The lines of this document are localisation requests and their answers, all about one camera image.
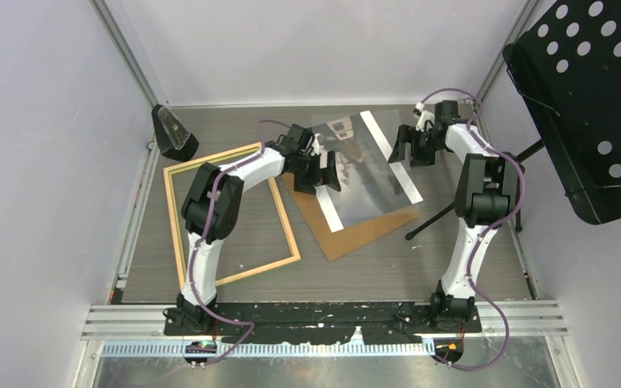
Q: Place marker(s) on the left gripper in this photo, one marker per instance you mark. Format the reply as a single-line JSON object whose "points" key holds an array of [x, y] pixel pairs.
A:
{"points": [[322, 178]]}

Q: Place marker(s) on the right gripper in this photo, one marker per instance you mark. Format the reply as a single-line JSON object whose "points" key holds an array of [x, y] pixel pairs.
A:
{"points": [[406, 134]]}

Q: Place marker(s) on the photo with white borders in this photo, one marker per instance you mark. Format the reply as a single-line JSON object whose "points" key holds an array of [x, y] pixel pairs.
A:
{"points": [[375, 182]]}

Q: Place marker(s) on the wooden picture frame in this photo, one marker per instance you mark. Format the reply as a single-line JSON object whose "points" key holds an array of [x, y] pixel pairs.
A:
{"points": [[180, 256]]}

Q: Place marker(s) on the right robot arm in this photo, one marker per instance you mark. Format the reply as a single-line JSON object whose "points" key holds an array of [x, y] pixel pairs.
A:
{"points": [[487, 193]]}

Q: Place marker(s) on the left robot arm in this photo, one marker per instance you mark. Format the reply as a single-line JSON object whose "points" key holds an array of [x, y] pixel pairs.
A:
{"points": [[211, 210]]}

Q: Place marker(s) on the brown backing board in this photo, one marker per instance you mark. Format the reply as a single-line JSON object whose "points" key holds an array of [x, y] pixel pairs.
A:
{"points": [[337, 244]]}

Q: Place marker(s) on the black wedge object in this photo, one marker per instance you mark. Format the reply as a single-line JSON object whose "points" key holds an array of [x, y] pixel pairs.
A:
{"points": [[174, 141]]}

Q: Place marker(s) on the black music stand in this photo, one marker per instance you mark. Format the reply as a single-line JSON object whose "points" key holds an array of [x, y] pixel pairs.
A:
{"points": [[567, 69]]}

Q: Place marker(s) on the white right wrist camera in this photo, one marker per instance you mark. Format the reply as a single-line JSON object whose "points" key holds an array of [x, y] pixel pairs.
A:
{"points": [[424, 117]]}

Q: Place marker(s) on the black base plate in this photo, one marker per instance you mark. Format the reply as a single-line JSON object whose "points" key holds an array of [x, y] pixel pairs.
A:
{"points": [[317, 323]]}

